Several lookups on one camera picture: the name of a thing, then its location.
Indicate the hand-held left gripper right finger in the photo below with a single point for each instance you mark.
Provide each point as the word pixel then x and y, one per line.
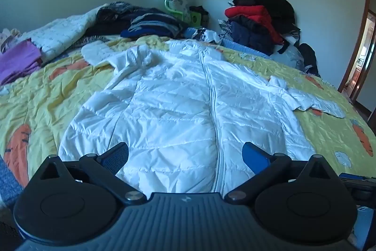
pixel 255 157

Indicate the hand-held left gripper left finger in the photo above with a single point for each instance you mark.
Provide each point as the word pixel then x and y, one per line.
pixel 115 157

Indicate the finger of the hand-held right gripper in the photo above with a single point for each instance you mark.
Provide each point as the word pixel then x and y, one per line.
pixel 365 187

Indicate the white puffer jacket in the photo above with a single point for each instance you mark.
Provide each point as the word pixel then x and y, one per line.
pixel 176 107

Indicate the yellow carrot printed blanket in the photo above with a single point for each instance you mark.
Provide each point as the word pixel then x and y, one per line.
pixel 44 98

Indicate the grey printed pillow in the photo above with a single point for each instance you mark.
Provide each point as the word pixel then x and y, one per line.
pixel 289 57

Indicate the blue blanket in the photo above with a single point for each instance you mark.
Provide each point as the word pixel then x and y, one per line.
pixel 241 46

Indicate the black backpack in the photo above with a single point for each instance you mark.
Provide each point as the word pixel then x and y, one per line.
pixel 310 58

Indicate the navy jacket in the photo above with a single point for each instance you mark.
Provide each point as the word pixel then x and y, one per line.
pixel 252 35

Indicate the black and white checked cloth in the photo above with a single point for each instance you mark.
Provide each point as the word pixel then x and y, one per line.
pixel 226 30

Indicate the black and white garment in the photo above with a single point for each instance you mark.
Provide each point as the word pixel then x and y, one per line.
pixel 205 35

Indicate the white quilted blanket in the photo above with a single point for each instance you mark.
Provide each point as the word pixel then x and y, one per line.
pixel 58 33

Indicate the purple cloth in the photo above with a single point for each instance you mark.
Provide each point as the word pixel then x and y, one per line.
pixel 17 60

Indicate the pile of folded dark sweaters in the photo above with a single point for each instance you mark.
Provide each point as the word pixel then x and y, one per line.
pixel 155 23

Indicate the red jacket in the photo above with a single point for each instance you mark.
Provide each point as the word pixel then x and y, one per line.
pixel 255 14

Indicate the green plastic chair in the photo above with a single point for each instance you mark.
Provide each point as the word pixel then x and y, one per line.
pixel 196 19

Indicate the black jacket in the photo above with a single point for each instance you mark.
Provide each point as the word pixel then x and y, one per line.
pixel 264 1

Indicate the floral printed cloth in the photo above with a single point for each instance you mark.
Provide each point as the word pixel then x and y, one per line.
pixel 8 37

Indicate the brown wooden door frame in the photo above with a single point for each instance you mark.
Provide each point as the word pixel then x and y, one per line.
pixel 357 42

